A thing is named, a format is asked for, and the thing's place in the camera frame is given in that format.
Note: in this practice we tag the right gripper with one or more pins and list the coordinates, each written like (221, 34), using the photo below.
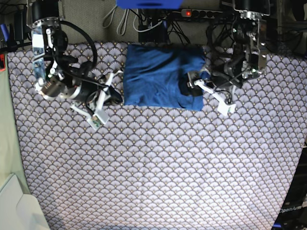
(94, 113)

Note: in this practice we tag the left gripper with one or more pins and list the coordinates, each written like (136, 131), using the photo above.
(199, 83)

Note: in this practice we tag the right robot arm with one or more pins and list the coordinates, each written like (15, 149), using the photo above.
(53, 70)

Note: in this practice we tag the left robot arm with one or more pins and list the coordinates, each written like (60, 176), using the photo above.
(236, 37)

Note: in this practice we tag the fan-patterned tablecloth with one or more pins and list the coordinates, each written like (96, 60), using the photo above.
(163, 168)

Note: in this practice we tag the black power strip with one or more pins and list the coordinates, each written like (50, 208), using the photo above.
(196, 14)

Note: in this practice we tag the light green cloth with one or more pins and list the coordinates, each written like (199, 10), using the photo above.
(10, 155)

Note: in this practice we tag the white plastic bin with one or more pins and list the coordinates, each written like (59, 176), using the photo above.
(19, 211)

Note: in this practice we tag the black OpenArm case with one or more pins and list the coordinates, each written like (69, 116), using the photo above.
(293, 214)

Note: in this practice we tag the blue handled clamp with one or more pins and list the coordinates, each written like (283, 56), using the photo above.
(11, 45)

